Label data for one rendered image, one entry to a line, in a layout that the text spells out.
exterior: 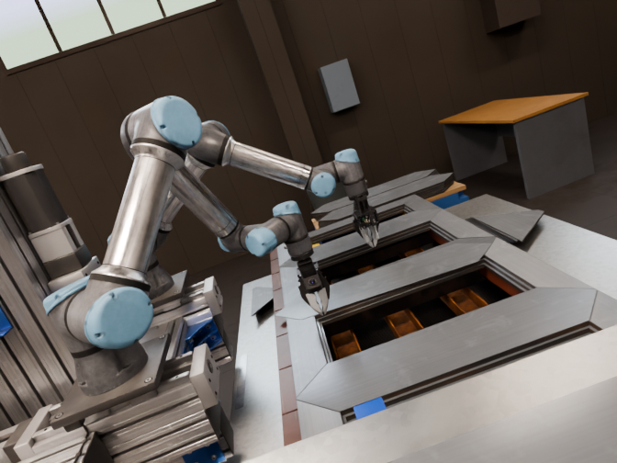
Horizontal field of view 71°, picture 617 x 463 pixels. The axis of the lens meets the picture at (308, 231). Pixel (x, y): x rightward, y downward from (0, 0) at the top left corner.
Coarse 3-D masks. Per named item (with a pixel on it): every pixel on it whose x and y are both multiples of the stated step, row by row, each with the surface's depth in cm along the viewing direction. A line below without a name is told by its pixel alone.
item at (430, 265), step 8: (416, 256) 149; (424, 256) 147; (432, 256) 145; (416, 264) 144; (424, 264) 142; (432, 264) 140; (440, 264) 138; (424, 272) 136; (432, 272) 134; (440, 272) 133
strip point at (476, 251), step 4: (456, 244) 147; (460, 244) 146; (464, 244) 145; (468, 244) 144; (472, 244) 143; (476, 244) 142; (480, 244) 141; (484, 244) 140; (488, 244) 139; (464, 248) 143; (468, 248) 142; (472, 248) 141; (476, 248) 140; (480, 248) 139; (484, 248) 138; (468, 252) 139; (472, 252) 138; (476, 252) 137; (480, 252) 136; (484, 252) 136; (472, 256) 135; (476, 256) 134; (480, 256) 134; (476, 260) 132
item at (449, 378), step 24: (384, 216) 209; (312, 240) 208; (384, 240) 176; (456, 240) 151; (480, 240) 144; (480, 264) 134; (408, 288) 134; (528, 288) 112; (336, 312) 133; (552, 336) 92; (576, 336) 91; (480, 360) 91; (504, 360) 91; (432, 384) 91
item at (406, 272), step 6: (396, 264) 149; (402, 264) 147; (408, 264) 146; (414, 264) 144; (396, 270) 144; (402, 270) 142; (408, 270) 141; (414, 270) 140; (396, 276) 140; (402, 276) 139; (408, 276) 138; (414, 276) 136; (420, 276) 135; (402, 282) 135; (408, 282) 134; (414, 282) 132
